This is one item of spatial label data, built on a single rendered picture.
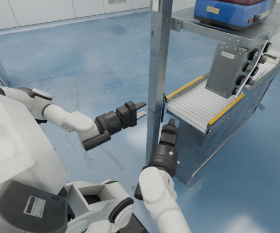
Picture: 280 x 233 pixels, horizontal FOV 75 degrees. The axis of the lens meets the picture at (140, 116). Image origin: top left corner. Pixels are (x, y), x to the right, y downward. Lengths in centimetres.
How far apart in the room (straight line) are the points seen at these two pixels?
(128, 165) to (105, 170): 21
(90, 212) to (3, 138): 45
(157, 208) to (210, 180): 135
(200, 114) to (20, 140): 83
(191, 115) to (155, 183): 58
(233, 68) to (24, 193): 68
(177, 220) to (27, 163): 32
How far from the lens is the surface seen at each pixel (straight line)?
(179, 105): 104
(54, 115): 77
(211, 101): 112
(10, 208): 28
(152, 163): 56
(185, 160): 144
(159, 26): 80
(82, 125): 65
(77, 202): 80
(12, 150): 36
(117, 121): 68
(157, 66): 86
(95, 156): 187
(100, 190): 92
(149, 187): 49
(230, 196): 179
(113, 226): 105
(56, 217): 30
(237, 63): 73
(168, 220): 46
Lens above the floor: 149
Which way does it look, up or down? 43 degrees down
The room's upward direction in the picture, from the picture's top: straight up
